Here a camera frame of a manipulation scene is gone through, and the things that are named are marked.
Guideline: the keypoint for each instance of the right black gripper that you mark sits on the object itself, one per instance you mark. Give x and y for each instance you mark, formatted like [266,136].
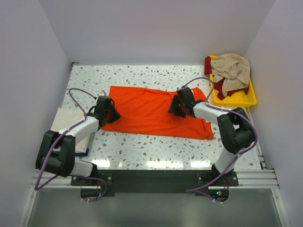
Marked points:
[173,108]

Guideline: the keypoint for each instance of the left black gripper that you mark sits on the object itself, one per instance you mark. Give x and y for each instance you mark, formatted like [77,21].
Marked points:
[116,115]

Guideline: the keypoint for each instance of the orange t shirt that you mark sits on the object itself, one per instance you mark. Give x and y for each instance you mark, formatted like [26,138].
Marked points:
[145,111]

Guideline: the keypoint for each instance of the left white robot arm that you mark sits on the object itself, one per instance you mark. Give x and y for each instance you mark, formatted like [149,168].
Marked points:
[60,165]

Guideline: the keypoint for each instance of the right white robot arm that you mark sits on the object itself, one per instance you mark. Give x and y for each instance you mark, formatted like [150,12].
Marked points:
[237,133]

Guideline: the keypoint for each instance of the dark red t shirt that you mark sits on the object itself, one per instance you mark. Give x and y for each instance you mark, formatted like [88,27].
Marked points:
[218,86]

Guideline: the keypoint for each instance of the folded cream t shirt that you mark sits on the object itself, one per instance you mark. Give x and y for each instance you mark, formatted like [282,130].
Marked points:
[66,118]

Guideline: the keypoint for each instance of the yellow plastic tray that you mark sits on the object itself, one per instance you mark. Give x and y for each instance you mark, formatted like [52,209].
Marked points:
[237,99]

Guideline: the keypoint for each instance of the beige t shirt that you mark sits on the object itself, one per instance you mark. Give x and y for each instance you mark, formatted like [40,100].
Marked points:
[234,68]

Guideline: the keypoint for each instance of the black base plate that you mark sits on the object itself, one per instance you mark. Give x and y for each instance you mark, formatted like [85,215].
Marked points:
[111,182]

